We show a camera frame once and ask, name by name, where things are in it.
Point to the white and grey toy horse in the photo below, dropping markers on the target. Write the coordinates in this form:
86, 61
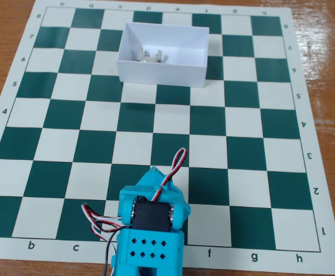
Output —
150, 59

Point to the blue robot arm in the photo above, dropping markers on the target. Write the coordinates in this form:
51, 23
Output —
150, 250

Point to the white rectangular open box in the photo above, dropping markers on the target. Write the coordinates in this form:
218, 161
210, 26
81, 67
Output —
161, 72

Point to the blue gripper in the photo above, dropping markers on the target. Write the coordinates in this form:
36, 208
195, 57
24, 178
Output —
155, 176

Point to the green and cream chessboard mat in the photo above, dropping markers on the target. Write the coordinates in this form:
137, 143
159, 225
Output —
69, 143

